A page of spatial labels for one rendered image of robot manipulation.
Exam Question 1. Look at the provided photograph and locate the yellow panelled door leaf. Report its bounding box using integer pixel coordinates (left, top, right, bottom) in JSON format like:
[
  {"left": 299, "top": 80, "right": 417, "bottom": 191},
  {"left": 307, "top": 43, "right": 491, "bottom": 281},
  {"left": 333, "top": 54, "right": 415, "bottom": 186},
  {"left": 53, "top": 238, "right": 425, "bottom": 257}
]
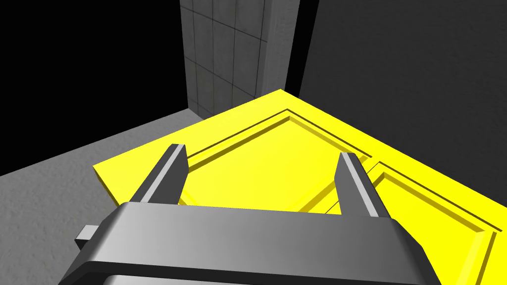
[{"left": 93, "top": 89, "right": 507, "bottom": 285}]

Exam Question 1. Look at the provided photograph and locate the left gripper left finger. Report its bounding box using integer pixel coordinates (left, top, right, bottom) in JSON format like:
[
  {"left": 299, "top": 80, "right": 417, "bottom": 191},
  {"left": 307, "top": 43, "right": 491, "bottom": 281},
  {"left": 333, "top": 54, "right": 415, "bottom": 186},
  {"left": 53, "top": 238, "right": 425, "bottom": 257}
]
[{"left": 130, "top": 144, "right": 190, "bottom": 206}]

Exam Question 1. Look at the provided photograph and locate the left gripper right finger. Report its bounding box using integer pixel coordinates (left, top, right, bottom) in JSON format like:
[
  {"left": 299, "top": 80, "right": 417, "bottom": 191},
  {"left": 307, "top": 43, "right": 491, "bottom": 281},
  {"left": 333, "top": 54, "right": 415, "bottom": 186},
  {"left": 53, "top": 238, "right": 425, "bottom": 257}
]
[{"left": 334, "top": 152, "right": 392, "bottom": 219}]

